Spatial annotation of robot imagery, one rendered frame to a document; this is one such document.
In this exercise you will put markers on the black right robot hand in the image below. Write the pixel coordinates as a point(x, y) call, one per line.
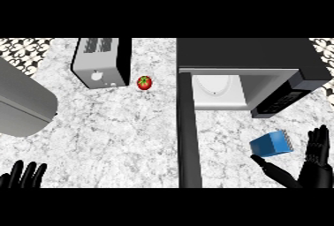
point(314, 172)

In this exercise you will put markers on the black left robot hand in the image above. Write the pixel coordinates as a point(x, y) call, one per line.
point(24, 178)

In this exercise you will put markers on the blue milk carton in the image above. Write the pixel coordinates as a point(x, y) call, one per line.
point(271, 144)

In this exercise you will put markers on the black microwave door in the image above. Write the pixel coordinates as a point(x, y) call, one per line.
point(188, 129)

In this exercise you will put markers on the black microwave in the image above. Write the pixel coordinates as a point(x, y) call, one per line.
point(256, 75)

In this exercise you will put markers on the grey rounded appliance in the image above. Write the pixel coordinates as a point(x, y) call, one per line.
point(21, 100)

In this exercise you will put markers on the red tomato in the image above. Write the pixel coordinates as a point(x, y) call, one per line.
point(144, 82)

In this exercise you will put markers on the silver toaster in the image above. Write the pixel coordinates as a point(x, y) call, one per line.
point(101, 63)

